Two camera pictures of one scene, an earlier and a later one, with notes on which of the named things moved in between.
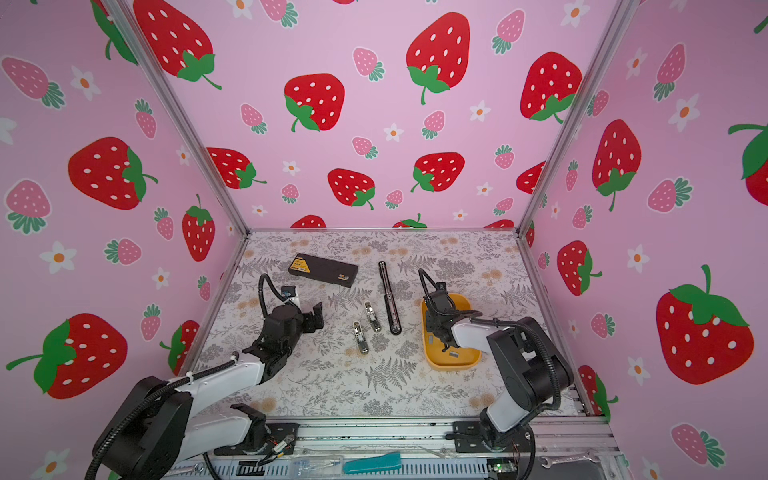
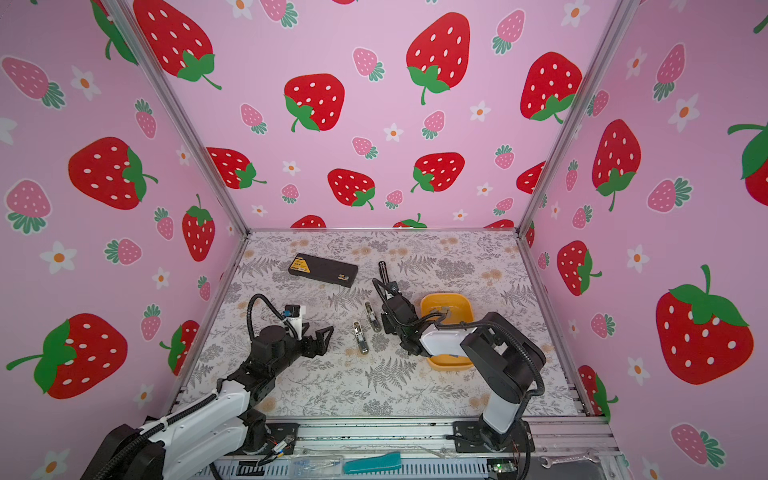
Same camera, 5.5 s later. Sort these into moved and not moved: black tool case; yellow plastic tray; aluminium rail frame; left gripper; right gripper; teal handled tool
Moved: left gripper; right gripper
Not moved: teal handled tool; black tool case; aluminium rail frame; yellow plastic tray
